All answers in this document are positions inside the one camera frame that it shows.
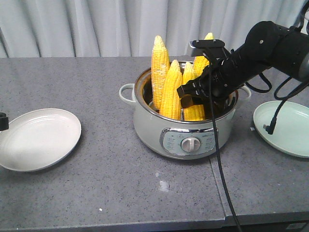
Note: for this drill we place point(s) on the corn cob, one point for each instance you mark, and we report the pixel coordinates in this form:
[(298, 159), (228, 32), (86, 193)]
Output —
[(195, 112), (160, 65), (201, 62), (170, 104)]

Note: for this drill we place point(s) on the grey curtain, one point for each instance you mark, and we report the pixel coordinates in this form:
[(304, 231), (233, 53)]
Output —
[(124, 28)]

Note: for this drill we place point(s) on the cream white plate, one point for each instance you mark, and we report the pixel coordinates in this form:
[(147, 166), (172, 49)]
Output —
[(39, 139)]

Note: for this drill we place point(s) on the light green plate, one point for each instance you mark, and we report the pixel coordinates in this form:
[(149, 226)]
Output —
[(291, 133)]

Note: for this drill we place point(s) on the pale green electric pot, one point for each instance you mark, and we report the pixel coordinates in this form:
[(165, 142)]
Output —
[(182, 140)]

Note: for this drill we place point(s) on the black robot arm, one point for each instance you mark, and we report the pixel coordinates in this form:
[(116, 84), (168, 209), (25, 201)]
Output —
[(267, 45)]

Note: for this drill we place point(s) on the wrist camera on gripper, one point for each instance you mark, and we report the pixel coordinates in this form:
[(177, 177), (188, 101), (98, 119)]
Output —
[(212, 47)]

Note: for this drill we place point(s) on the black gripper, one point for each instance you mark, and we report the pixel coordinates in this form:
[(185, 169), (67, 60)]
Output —
[(222, 77)]

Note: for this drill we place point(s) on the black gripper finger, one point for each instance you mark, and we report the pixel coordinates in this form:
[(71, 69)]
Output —
[(4, 122)]

